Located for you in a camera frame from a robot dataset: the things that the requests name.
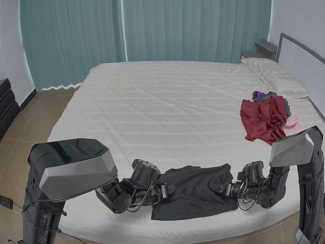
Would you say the cream pillow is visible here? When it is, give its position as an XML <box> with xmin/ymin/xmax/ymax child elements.
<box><xmin>240</xmin><ymin>57</ymin><xmax>309</xmax><ymax>98</ymax></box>

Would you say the grey bedside table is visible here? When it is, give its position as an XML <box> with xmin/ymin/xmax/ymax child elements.
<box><xmin>241</xmin><ymin>38</ymin><xmax>277</xmax><ymax>60</ymax></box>

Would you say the bed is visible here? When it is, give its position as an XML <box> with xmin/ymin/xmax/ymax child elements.
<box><xmin>47</xmin><ymin>33</ymin><xmax>325</xmax><ymax>244</ymax></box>

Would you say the pink garment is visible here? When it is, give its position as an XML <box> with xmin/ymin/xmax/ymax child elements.
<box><xmin>283</xmin><ymin>107</ymin><xmax>302</xmax><ymax>131</ymax></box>

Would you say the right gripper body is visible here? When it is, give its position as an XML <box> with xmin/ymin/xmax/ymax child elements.
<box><xmin>225</xmin><ymin>183</ymin><xmax>245</xmax><ymax>200</ymax></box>

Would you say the grey garment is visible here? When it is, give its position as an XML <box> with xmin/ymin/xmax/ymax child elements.
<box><xmin>254</xmin><ymin>93</ymin><xmax>291</xmax><ymax>117</ymax></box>

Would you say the blue-green curtain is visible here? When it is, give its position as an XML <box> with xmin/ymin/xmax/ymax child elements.
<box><xmin>20</xmin><ymin>0</ymin><xmax>127</xmax><ymax>92</ymax></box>
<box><xmin>122</xmin><ymin>0</ymin><xmax>272</xmax><ymax>63</ymax></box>

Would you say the black cable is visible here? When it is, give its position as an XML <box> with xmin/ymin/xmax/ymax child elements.
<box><xmin>24</xmin><ymin>174</ymin><xmax>119</xmax><ymax>214</ymax></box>

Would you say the black chest of drawers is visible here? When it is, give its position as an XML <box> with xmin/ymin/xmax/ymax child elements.
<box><xmin>0</xmin><ymin>78</ymin><xmax>20</xmax><ymax>140</ymax></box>

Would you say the black T-shirt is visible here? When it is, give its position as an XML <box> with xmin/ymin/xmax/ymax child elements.
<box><xmin>151</xmin><ymin>163</ymin><xmax>239</xmax><ymax>220</ymax></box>

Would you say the black power adapter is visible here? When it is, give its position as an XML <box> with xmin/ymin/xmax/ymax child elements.
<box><xmin>0</xmin><ymin>195</ymin><xmax>14</xmax><ymax>209</ymax></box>

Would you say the purple garment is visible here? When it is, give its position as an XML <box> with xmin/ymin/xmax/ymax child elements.
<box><xmin>252</xmin><ymin>90</ymin><xmax>277</xmax><ymax>102</ymax></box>

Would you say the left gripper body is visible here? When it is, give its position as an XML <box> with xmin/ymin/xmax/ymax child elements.
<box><xmin>150</xmin><ymin>183</ymin><xmax>170</xmax><ymax>201</ymax></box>

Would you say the dark red garment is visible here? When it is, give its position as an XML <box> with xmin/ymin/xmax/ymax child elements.
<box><xmin>240</xmin><ymin>97</ymin><xmax>287</xmax><ymax>145</ymax></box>

